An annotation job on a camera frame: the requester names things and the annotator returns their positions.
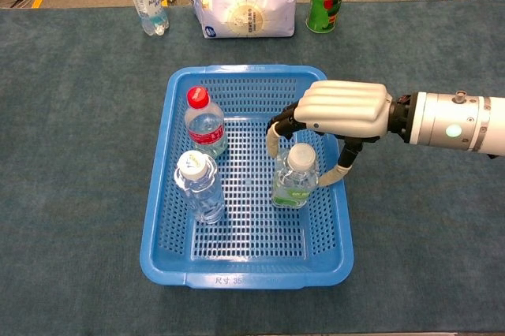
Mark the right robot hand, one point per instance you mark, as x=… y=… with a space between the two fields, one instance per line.
x=343 y=107

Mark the green label square bottle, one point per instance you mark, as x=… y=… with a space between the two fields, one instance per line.
x=294 y=190

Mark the red cap water bottle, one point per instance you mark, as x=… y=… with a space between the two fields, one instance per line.
x=205 y=127

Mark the clear ribbed white cap bottle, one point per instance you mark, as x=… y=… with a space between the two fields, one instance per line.
x=205 y=198

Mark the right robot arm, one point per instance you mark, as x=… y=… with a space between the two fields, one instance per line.
x=446 y=119

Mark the blue perforated plastic basket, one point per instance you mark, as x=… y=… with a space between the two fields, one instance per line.
x=252 y=233

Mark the white snack bag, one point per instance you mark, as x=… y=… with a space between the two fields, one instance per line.
x=244 y=4

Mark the teal felt table mat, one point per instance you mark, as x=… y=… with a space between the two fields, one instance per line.
x=59 y=154

